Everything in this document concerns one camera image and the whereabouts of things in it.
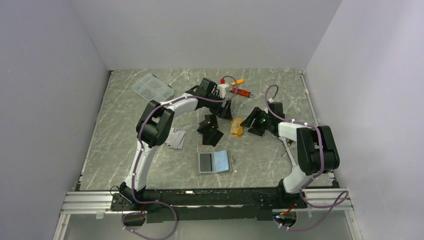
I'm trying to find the grey card holder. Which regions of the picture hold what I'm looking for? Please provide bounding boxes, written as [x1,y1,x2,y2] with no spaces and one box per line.
[198,150,233,175]

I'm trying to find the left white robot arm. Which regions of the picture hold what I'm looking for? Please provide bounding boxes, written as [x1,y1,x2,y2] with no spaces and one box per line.
[119,78,236,210]

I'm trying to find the black card wallet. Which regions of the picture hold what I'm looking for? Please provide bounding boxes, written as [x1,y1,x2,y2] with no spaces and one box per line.
[197,114,224,147]

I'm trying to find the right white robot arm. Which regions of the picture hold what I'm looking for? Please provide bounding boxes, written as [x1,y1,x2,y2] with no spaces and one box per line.
[240,101,340,208]

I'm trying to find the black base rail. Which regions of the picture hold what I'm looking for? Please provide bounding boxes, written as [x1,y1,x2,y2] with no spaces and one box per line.
[110,187,307,223]

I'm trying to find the clear plastic organizer box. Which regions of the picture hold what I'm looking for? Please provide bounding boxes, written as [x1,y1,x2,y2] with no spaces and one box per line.
[131,73,174,102]

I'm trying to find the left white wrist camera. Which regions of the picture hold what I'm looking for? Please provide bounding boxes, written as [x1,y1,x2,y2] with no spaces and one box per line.
[216,78,232,99]

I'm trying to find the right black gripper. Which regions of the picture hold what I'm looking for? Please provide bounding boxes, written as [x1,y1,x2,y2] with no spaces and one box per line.
[239,107,272,137]

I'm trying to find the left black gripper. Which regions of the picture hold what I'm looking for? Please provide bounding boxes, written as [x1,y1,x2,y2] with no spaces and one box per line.
[205,92,233,121]

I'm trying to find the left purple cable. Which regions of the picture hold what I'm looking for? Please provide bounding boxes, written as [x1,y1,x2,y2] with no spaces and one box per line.
[130,75,239,240]

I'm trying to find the silver credit cards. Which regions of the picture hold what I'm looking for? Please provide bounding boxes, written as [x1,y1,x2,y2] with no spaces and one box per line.
[165,127,187,150]

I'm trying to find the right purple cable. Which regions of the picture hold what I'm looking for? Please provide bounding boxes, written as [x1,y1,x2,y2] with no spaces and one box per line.
[264,84,349,232]

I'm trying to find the purple cable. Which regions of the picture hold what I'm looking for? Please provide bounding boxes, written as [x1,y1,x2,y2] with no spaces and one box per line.
[264,84,349,232]
[130,75,239,240]

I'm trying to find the orange handled pliers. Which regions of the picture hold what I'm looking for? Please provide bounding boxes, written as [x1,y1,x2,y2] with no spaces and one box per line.
[231,79,244,86]

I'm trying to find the red adjustable wrench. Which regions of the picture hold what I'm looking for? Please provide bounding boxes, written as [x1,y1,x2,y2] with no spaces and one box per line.
[231,88,256,98]

